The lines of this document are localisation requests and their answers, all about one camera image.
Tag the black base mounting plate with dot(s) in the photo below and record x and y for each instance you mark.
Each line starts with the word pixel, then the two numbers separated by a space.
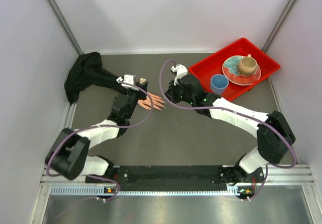
pixel 177 178

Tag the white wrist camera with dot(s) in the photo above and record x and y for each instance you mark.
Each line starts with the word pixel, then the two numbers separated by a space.
pixel 127 81
pixel 179 71

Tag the beige ceramic cup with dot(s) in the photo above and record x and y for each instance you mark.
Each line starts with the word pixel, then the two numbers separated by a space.
pixel 247 66

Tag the beige nail polish bottle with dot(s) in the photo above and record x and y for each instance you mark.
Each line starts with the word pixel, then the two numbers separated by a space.
pixel 142 81

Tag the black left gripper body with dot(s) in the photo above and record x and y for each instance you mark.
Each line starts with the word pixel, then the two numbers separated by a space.
pixel 134 96

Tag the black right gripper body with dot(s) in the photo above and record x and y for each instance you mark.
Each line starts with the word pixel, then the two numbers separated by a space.
pixel 177 91

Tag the mannequin hand with long nails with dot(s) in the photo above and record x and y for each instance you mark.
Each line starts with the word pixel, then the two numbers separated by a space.
pixel 153 101

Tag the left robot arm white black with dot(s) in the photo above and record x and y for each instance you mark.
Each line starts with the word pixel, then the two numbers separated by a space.
pixel 68 157

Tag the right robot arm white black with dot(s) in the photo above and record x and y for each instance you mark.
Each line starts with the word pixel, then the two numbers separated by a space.
pixel 272 131

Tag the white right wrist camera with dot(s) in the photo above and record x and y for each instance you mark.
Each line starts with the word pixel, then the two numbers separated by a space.
pixel 179 71

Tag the black sleeve cloth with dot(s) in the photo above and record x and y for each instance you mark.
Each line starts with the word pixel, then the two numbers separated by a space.
pixel 88 70

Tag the small blue round lid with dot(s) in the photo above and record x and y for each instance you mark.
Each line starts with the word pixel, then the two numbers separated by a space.
pixel 219 83

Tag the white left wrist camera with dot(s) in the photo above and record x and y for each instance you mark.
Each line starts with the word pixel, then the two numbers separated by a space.
pixel 127 81

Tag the red and teal plate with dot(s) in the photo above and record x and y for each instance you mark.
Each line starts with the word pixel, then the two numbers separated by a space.
pixel 230 70

